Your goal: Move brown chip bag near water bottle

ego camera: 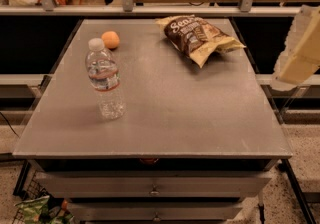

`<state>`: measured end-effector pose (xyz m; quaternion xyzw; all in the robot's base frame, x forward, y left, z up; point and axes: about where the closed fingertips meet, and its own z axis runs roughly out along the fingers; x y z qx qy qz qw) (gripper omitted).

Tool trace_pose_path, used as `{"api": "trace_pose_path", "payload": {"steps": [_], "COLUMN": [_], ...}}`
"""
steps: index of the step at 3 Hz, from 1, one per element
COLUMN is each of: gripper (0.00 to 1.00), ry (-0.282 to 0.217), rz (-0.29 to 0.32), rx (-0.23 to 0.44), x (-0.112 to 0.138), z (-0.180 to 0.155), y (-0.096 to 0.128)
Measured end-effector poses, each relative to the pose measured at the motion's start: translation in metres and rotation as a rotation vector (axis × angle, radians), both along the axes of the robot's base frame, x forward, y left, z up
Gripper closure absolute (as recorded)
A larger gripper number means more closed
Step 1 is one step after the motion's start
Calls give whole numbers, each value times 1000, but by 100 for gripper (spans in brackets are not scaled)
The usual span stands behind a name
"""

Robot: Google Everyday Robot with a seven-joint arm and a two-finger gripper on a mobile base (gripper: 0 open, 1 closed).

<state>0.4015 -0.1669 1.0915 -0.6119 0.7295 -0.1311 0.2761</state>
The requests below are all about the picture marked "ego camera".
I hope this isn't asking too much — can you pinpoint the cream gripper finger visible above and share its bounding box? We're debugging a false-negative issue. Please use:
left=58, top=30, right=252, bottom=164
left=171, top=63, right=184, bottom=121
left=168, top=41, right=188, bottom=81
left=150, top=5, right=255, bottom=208
left=289, top=8, right=320, bottom=66
left=277, top=56, right=319, bottom=85

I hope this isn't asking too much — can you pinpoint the brown chip bag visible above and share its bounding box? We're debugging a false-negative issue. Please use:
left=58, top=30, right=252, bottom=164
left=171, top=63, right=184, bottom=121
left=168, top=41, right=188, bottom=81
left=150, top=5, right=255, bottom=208
left=156, top=15, right=244, bottom=68

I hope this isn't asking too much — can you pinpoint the clear plastic water bottle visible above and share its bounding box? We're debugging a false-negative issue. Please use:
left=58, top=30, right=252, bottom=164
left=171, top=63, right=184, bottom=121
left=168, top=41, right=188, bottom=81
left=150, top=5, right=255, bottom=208
left=85, top=38, right=126, bottom=120

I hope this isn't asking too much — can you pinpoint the green snack bag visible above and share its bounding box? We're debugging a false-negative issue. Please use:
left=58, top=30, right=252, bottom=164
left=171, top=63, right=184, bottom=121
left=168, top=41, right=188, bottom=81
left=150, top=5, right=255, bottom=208
left=16, top=195, right=75, bottom=224

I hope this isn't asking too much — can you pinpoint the orange fruit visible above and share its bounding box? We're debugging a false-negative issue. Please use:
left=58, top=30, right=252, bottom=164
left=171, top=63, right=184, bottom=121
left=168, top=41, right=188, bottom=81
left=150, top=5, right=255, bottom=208
left=101, top=31, right=120, bottom=49

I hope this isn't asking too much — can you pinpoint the upper grey drawer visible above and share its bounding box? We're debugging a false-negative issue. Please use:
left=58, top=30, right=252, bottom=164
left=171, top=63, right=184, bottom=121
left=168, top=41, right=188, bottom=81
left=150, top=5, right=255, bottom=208
left=36, top=172, right=271, bottom=198

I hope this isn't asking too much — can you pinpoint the grey drawer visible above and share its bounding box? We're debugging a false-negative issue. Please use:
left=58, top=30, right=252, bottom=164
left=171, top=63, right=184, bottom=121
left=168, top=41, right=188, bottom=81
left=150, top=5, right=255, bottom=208
left=68, top=202, right=242, bottom=221
left=36, top=172, right=271, bottom=198

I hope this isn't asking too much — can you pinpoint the lower grey drawer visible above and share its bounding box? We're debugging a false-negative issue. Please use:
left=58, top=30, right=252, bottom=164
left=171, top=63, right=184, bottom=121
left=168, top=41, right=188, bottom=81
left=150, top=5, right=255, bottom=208
left=68, top=202, right=242, bottom=221

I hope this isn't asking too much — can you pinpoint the black wire basket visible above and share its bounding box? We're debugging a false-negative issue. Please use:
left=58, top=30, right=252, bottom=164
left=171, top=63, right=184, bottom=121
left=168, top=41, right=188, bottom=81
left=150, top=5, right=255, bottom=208
left=11, top=172, right=47, bottom=224

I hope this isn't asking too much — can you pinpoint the black floor cable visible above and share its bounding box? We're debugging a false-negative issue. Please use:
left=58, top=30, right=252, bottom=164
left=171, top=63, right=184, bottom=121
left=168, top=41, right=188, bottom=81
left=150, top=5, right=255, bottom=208
left=0, top=111, right=20, bottom=138

